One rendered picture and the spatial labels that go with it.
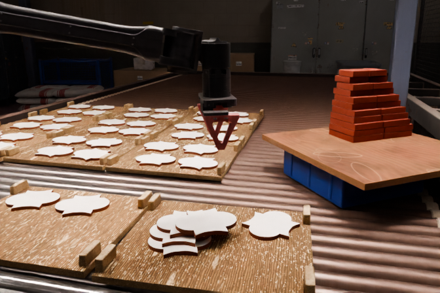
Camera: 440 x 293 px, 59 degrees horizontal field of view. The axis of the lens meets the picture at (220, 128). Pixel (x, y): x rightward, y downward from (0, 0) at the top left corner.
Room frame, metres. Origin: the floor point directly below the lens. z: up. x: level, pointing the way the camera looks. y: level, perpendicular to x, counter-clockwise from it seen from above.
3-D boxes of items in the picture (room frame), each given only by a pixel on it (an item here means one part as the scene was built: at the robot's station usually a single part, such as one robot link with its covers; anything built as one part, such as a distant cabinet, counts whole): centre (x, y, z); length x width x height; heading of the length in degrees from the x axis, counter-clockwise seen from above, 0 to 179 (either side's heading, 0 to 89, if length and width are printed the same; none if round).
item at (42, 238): (0.87, 0.42, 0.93); 0.41 x 0.35 x 0.02; 77
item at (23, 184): (1.04, 0.58, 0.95); 0.06 x 0.02 x 0.03; 167
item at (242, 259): (0.77, 0.01, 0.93); 0.41 x 0.35 x 0.02; 79
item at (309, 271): (0.60, -0.16, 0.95); 0.06 x 0.02 x 0.03; 169
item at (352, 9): (7.27, -2.16, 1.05); 2.44 x 0.61 x 2.10; 84
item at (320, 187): (1.15, -0.41, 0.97); 0.31 x 0.31 x 0.10; 22
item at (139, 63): (7.55, 1.46, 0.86); 0.37 x 0.30 x 0.22; 84
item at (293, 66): (6.34, -1.17, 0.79); 0.30 x 0.29 x 0.37; 84
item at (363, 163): (1.16, -0.47, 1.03); 0.50 x 0.50 x 0.02; 22
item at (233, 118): (0.74, 0.00, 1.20); 0.07 x 0.07 x 0.09; 9
